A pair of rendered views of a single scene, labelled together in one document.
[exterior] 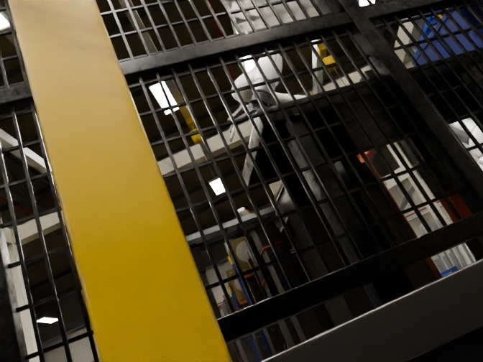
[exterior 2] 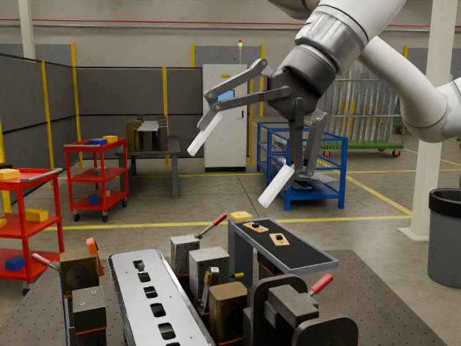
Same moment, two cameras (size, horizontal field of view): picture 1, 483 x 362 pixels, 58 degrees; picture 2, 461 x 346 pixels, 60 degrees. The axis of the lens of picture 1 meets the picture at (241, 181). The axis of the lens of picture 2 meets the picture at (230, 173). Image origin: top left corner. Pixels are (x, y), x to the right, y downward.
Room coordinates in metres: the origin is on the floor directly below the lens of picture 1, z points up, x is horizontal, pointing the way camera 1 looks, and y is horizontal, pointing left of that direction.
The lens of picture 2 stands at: (0.88, -0.03, 1.58)
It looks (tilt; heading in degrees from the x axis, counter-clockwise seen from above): 12 degrees down; 355
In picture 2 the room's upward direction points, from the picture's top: straight up
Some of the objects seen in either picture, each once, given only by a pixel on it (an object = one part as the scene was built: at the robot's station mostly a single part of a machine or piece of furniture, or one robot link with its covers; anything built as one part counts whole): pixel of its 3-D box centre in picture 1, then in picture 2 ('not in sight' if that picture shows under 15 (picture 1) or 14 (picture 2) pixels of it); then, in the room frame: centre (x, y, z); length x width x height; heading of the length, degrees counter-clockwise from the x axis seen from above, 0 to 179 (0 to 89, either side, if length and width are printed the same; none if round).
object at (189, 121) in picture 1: (204, 153); not in sight; (3.91, 0.23, 2.85); 0.16 x 0.10 x 0.85; 1
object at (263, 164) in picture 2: not in sight; (283, 151); (7.83, -1.61, 0.47); 1.20 x 0.80 x 0.95; 179
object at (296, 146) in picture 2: not in sight; (296, 135); (1.46, -0.18, 1.51); 0.04 x 0.01 x 0.11; 7
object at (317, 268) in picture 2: not in sight; (277, 241); (1.92, -0.26, 1.16); 0.37 x 0.14 x 0.02; 17
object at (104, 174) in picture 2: not in sight; (98, 177); (5.87, 1.18, 0.49); 0.81 x 0.46 x 0.97; 169
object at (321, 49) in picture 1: (340, 80); not in sight; (3.73, -1.30, 2.85); 0.16 x 0.10 x 0.85; 1
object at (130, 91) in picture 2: not in sight; (165, 117); (9.16, 0.55, 1.00); 3.64 x 0.14 x 2.00; 91
